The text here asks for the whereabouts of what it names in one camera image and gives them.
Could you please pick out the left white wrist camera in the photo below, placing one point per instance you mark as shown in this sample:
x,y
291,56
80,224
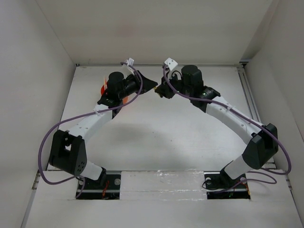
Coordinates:
x,y
126,68

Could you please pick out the white foam block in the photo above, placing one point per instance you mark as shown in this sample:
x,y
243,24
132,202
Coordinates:
x,y
162,185

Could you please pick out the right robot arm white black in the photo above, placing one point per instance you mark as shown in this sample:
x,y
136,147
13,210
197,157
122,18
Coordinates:
x,y
260,140

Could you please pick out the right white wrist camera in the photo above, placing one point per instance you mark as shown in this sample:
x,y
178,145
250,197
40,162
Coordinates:
x,y
169,64

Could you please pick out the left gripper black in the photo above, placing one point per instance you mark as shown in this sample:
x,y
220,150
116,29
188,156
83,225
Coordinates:
x,y
147,84

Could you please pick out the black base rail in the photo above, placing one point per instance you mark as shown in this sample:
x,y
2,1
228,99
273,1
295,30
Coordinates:
x,y
110,190

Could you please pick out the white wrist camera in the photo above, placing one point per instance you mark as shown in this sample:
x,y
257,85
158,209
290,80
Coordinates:
x,y
169,64
126,68

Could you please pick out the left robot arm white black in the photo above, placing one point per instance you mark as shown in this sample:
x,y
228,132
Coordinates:
x,y
68,150

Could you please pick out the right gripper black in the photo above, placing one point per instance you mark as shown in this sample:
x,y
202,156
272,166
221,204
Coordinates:
x,y
162,90

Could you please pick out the orange round divided container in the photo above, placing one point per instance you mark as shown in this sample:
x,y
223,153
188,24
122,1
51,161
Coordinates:
x,y
125,100

